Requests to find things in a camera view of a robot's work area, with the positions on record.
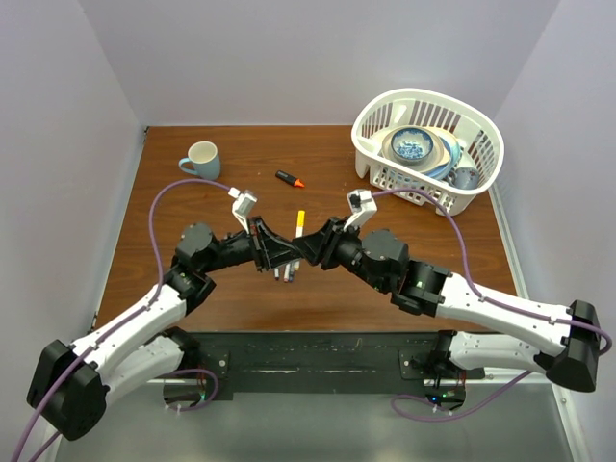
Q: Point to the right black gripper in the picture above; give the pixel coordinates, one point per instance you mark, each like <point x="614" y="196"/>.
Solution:
<point x="323" y="243"/>

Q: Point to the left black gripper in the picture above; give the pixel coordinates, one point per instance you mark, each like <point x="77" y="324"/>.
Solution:
<point x="267" y="247"/>

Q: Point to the white pink pen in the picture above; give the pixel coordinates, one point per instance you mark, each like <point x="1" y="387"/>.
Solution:
<point x="288" y="273"/>

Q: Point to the yellow pen cap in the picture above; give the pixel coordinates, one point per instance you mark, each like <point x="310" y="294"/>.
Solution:
<point x="300" y="219"/>

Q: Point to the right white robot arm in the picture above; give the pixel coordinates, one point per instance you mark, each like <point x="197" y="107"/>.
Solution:
<point x="561" y="342"/>

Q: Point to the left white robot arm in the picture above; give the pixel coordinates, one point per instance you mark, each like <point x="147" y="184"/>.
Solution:
<point x="74" y="385"/>

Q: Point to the black orange highlighter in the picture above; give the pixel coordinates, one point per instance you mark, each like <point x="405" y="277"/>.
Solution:
<point x="289" y="179"/>

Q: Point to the light blue mug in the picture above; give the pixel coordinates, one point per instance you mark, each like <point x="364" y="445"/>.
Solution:
<point x="202" y="160"/>

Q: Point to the blue patterned bowl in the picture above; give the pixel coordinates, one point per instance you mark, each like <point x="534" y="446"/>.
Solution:
<point x="411" y="145"/>

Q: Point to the stacked plates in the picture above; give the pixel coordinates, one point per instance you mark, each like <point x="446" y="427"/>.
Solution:
<point x="439" y="163"/>

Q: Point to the white plastic dish basket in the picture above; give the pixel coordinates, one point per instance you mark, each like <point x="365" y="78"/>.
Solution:
<point x="482" y="145"/>

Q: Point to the grey cup in basket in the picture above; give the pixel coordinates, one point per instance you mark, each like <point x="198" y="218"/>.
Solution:
<point x="464" y="178"/>

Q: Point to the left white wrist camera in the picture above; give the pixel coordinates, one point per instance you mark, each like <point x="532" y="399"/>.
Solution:
<point x="242" y="205"/>

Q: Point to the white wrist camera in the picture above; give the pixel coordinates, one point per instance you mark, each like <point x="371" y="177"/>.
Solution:
<point x="242" y="205"/>
<point x="362" y="207"/>

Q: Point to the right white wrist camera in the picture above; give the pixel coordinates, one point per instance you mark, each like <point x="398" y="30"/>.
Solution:
<point x="362" y="207"/>

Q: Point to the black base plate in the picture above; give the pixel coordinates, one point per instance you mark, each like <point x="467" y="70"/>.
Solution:
<point x="225" y="364"/>

